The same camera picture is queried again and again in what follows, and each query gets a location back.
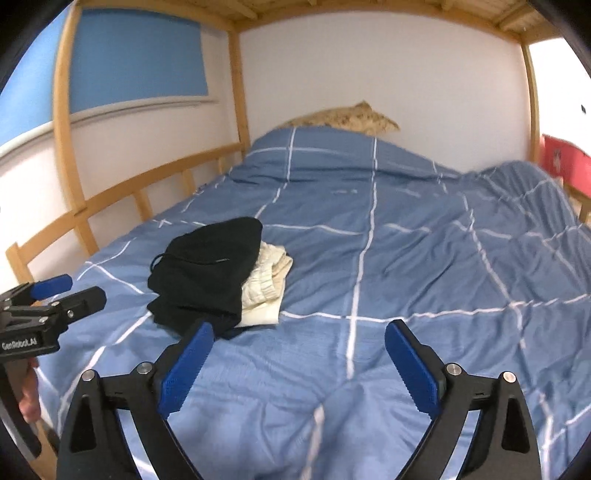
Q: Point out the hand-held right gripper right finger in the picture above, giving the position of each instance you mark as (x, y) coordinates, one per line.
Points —
(413, 369)

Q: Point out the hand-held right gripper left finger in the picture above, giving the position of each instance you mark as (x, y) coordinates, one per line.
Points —
(184, 369)

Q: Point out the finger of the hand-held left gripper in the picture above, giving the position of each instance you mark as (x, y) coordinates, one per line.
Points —
(83, 300)
(53, 285)

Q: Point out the black pants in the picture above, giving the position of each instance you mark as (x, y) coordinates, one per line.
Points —
(207, 272)

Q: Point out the cream pants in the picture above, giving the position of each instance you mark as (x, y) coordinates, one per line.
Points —
(268, 281)

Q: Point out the person's left hand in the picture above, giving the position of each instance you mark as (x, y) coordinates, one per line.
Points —
(31, 392)

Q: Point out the blue checked blanket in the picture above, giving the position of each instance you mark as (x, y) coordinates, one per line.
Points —
(392, 277)

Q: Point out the blue window blind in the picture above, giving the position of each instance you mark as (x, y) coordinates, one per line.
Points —
(138, 60)

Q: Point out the red storage box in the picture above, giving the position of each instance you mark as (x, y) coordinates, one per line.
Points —
(570, 161)

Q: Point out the beige patterned pillow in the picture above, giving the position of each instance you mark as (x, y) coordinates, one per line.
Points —
(341, 117)

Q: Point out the wooden bed frame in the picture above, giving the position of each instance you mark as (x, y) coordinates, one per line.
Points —
(62, 115)

